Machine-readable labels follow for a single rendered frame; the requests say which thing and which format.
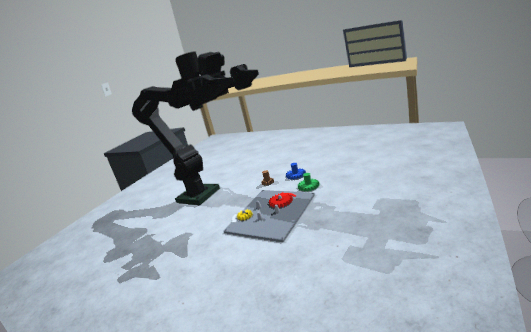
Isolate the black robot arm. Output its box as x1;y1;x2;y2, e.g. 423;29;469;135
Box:
132;51;225;196

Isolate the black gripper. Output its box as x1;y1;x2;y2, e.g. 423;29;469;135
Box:
186;64;259;106

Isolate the red gear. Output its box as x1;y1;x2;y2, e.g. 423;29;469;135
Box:
269;193;293;208

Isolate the blue gear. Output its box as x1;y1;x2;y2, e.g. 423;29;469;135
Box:
286;163;306;180

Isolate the yellow gear with black stripe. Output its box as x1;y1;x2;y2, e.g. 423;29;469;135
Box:
236;210;252;220

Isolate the green gear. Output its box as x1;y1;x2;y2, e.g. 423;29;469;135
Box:
298;173;319;192

